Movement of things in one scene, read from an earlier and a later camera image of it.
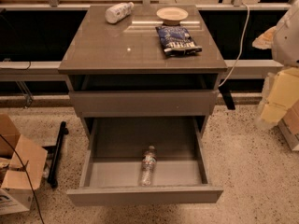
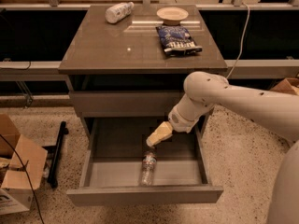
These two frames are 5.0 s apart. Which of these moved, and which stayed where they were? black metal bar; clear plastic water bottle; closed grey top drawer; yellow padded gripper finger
Moved: yellow padded gripper finger
Stayed: black metal bar; clear plastic water bottle; closed grey top drawer
